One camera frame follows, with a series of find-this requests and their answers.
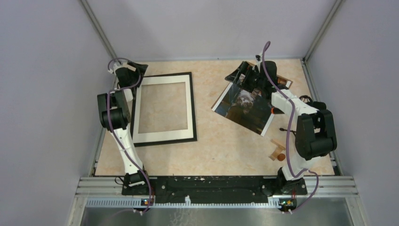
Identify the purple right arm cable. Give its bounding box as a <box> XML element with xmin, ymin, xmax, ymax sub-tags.
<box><xmin>261</xmin><ymin>40</ymin><xmax>320</xmax><ymax>213</ymax></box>

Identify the aluminium enclosure frame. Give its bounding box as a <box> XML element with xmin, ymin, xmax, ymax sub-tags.
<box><xmin>67</xmin><ymin>0</ymin><xmax>370</xmax><ymax>226</ymax></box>

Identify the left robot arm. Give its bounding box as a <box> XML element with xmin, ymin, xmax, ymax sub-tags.
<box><xmin>97</xmin><ymin>57</ymin><xmax>151</xmax><ymax>195</ymax></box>

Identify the black microphone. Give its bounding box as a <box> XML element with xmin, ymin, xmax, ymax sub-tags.
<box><xmin>271</xmin><ymin>95</ymin><xmax>327</xmax><ymax>135</ymax></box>

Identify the wooden frame stand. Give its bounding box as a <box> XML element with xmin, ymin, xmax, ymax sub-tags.
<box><xmin>269</xmin><ymin>139</ymin><xmax>286</xmax><ymax>161</ymax></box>

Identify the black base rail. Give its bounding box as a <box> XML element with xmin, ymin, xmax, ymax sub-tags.
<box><xmin>115</xmin><ymin>176</ymin><xmax>308</xmax><ymax>204</ymax></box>

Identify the bookshelf photo print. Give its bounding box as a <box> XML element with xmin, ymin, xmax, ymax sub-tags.
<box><xmin>277</xmin><ymin>75</ymin><xmax>293</xmax><ymax>89</ymax></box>

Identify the white mat board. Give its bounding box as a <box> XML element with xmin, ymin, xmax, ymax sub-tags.
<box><xmin>131</xmin><ymin>72</ymin><xmax>197</xmax><ymax>147</ymax></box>

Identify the cat photo print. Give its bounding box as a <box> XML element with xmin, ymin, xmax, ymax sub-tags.
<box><xmin>211</xmin><ymin>83</ymin><xmax>274</xmax><ymax>137</ymax></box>

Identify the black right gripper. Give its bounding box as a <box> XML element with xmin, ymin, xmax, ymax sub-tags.
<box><xmin>225</xmin><ymin>62</ymin><xmax>265</xmax><ymax>93</ymax></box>

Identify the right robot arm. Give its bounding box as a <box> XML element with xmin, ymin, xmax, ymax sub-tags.
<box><xmin>225</xmin><ymin>61</ymin><xmax>337</xmax><ymax>194</ymax></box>

